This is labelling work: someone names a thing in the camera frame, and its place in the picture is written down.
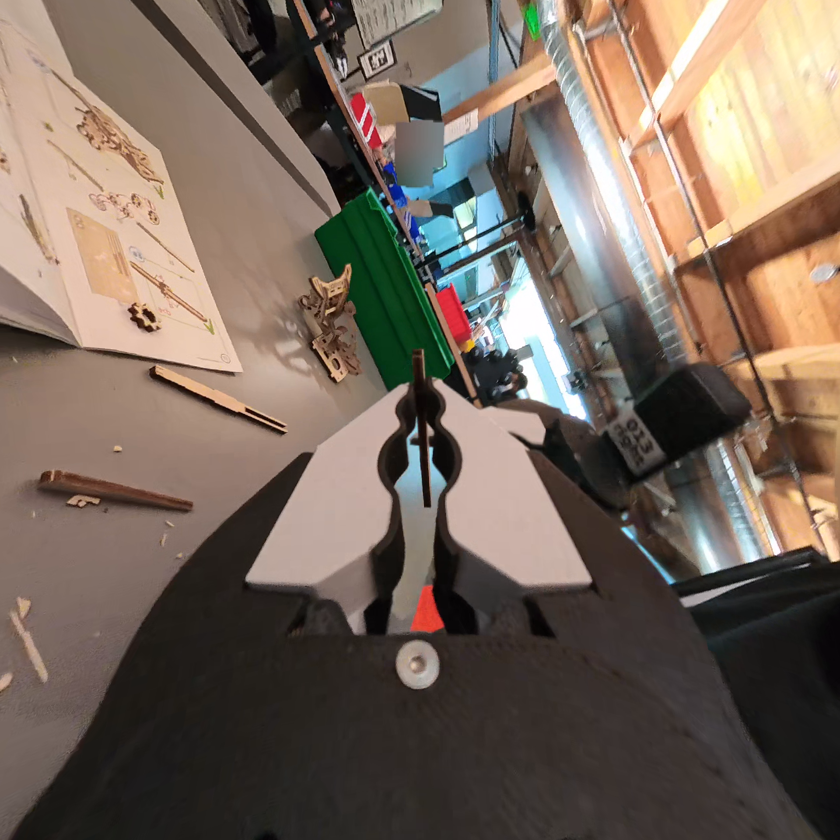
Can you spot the assembled wooden model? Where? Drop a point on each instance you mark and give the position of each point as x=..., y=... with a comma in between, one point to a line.
x=331, y=328

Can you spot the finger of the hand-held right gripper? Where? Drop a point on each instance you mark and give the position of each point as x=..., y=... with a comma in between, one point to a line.
x=518, y=423

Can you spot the dark wooden stick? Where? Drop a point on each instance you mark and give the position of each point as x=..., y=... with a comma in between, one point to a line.
x=111, y=491

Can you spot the small wooden gear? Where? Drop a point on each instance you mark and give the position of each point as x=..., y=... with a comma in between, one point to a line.
x=144, y=317

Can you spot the silver metal duct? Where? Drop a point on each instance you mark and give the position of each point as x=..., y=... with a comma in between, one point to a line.
x=623, y=229

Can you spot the red storage bin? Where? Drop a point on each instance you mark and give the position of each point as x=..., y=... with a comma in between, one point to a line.
x=364, y=119
x=454, y=315

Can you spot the forked pale wooden piece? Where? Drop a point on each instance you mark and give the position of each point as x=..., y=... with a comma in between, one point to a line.
x=216, y=399

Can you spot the white instruction booklet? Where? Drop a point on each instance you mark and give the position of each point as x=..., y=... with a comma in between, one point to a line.
x=98, y=197

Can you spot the tiny pale wooden offcut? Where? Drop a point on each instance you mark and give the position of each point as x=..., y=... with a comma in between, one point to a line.
x=82, y=501

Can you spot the green plastic bin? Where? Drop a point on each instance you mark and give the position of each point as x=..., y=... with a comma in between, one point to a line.
x=380, y=295

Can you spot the small framed marker sign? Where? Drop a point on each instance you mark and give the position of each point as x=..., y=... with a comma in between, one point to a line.
x=377, y=59

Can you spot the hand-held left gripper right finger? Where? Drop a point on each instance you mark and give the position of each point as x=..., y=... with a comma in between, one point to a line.
x=512, y=525

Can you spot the long double wooden strip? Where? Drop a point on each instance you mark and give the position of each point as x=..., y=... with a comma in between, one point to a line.
x=423, y=426

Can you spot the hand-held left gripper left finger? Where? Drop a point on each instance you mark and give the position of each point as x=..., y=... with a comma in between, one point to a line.
x=321, y=525

